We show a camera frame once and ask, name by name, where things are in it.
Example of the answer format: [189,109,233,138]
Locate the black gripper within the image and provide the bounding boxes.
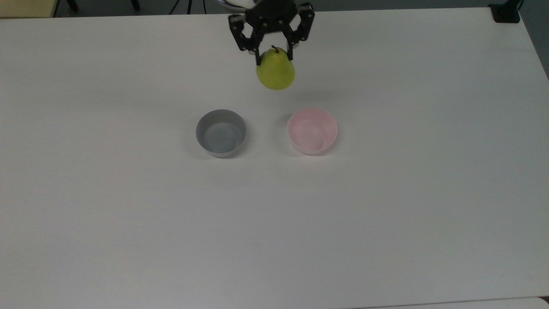
[228,0,316,66]

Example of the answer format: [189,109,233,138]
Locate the green pear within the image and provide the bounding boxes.
[256,45,296,91]

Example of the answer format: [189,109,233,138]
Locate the pink bowl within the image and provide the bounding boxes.
[287,107,338,155]

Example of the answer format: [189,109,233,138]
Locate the grey bowl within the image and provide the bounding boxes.
[196,109,247,158]

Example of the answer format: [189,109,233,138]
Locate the black tripod legs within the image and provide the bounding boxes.
[169,0,207,15]

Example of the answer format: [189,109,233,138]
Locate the black table clamp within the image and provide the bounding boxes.
[489,0,525,24]

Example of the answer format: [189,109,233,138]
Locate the wooden table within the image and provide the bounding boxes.
[0,0,60,18]

